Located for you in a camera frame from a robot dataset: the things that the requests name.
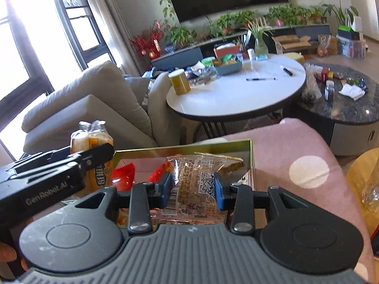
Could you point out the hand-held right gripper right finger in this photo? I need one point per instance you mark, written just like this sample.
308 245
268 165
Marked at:
219 189

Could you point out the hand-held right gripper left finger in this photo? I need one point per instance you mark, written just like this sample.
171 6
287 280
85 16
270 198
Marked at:
166 188

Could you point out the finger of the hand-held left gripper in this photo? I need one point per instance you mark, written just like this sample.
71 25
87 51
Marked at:
97 153

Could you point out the red biscuit snack packet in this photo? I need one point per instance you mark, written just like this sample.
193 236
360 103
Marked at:
155 174
124 173

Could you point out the clear-wrapped bread packet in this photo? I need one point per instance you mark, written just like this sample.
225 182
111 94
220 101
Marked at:
88 139

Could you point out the clear brown cake packet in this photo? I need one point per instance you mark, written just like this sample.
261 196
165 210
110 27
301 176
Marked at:
192 183

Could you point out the green cardboard box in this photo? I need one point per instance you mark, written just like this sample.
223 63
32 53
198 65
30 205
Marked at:
148 159

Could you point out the red yellow noodle snack packet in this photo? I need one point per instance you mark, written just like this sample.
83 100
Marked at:
123 219

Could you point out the person's left hand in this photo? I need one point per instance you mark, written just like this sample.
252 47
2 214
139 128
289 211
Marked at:
7 253

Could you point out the beige sofa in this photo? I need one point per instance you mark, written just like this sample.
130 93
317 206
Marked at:
88 106

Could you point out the pink polka-dot blanket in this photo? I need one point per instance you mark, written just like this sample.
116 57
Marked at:
281 142

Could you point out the white round table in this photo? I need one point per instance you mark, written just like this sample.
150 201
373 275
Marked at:
237 97

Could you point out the yellow can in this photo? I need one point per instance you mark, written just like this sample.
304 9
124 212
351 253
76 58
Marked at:
179 82

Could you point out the pile of dark wrappers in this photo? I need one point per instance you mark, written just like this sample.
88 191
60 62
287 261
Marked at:
201 77

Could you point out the black pen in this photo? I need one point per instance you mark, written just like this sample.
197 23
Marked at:
260 79

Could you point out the blue-grey plastic tray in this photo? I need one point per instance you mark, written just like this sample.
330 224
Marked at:
228 68

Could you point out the red flower decoration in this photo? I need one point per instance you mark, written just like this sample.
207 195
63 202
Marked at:
148 40

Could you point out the green lidded container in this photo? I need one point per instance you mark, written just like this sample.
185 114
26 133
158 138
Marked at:
207 62

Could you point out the grey television cabinet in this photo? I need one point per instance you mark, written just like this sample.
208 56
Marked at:
183 56

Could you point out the white curtain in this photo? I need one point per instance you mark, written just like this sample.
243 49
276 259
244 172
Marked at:
112 20

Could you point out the dark-framed window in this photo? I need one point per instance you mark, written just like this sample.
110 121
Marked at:
74 20

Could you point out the black marker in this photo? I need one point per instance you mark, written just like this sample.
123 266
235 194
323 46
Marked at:
288 71

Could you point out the red tissue box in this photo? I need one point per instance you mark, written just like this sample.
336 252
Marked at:
226 51

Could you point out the small teal box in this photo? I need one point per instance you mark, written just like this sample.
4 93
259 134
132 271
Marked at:
261 57

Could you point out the clear plastic bag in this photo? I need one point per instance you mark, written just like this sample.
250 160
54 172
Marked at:
311 85

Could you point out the small white cup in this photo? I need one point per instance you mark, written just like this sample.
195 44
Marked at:
251 53

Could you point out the yellow round side table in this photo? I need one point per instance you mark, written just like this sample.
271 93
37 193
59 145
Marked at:
359 168

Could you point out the row of potted plants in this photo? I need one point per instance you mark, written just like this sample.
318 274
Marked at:
177 35

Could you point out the dark pen holder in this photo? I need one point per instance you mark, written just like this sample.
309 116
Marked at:
244 44

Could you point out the small brown bottle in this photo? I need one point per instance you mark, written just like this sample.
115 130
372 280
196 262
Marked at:
329 91

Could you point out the glass vase with green stems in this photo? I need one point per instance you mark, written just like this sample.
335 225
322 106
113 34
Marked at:
260 46

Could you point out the pale yellow stool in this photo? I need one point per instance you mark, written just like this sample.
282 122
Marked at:
294 57

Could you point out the dark marble round table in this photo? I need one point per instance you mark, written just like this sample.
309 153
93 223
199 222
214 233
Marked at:
349 109

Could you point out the small red box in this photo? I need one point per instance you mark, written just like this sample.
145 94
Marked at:
325 74

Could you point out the open brown cardboard box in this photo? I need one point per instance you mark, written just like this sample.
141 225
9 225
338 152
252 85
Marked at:
291 46

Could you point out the white crumpled tissue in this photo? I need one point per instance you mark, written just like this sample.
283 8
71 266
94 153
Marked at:
352 92

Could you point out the pile of blue wrapped candies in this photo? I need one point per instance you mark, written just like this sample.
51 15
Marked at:
356 82

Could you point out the plastic bag of fruit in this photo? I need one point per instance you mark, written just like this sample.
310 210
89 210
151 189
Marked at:
325 47

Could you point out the clear storage bin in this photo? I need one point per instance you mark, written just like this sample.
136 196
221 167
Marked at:
352 48

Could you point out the green and black box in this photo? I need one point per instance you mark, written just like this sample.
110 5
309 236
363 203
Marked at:
349 33

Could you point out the tall plant in white planter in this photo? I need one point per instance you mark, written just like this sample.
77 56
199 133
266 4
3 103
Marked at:
356 23

